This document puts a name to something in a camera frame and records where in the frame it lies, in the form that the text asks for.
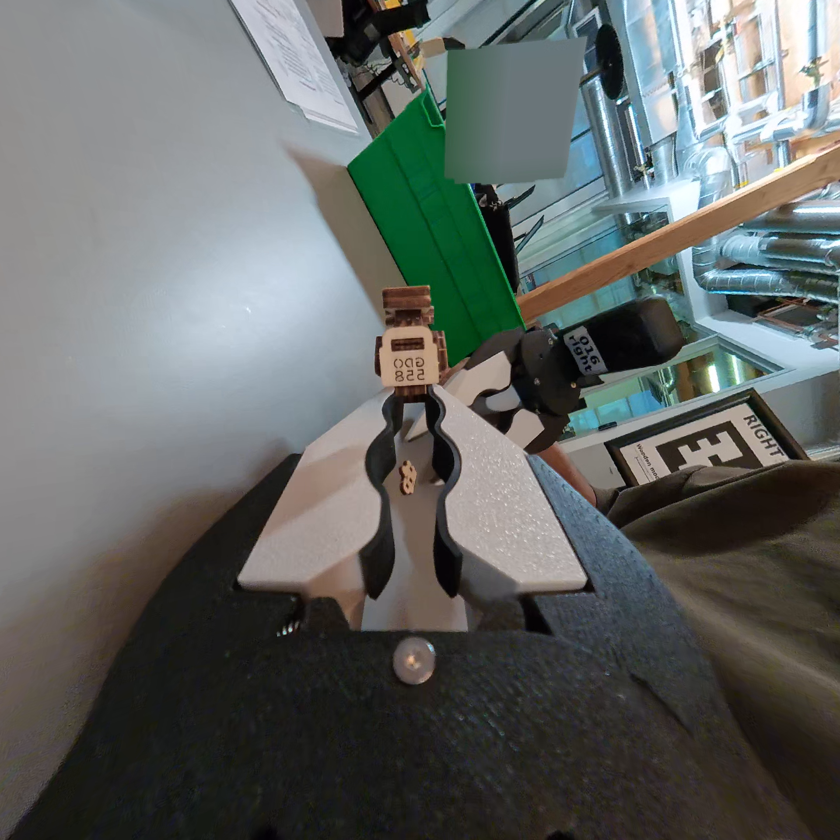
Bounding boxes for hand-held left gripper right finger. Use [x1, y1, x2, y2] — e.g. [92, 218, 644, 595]
[425, 386, 588, 631]

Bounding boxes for wooden beam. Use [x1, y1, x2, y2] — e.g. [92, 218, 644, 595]
[515, 144, 840, 322]

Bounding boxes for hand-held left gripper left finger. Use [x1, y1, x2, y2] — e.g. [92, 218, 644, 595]
[238, 388, 398, 631]

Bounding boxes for layered wooden puzzle model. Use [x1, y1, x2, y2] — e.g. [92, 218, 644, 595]
[374, 285, 448, 401]

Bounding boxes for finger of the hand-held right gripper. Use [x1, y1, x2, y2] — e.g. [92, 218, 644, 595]
[448, 328, 527, 398]
[467, 386, 551, 454]

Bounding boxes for grey desk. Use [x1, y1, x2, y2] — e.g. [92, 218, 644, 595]
[0, 0, 546, 840]

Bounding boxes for person's right forearm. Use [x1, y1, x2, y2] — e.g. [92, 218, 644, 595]
[545, 443, 599, 508]

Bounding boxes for green plastic bin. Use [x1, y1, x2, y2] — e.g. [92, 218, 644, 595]
[348, 88, 527, 358]

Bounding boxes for silver ventilation ducts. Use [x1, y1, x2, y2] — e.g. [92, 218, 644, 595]
[581, 0, 840, 309]

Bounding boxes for paper sheet in plastic sleeve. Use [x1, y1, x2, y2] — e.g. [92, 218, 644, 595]
[230, 0, 362, 135]

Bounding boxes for black framed marker sign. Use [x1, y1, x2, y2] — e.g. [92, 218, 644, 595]
[604, 388, 809, 490]

